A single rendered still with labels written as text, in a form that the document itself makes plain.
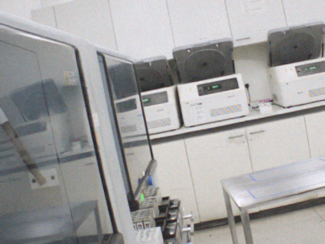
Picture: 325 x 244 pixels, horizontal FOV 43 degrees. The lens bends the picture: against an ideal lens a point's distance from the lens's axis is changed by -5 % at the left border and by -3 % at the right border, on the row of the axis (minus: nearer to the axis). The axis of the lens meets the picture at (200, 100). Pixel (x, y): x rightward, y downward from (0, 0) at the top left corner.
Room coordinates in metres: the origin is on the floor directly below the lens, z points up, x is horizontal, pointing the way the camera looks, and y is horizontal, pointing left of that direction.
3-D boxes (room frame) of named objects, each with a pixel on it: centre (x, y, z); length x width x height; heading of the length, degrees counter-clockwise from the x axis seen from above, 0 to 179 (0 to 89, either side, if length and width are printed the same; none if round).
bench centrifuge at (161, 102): (3.81, 0.48, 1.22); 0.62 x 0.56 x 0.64; 178
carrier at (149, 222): (1.36, 0.24, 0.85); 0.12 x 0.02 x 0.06; 1
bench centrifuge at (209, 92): (3.81, -0.10, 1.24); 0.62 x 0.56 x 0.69; 1
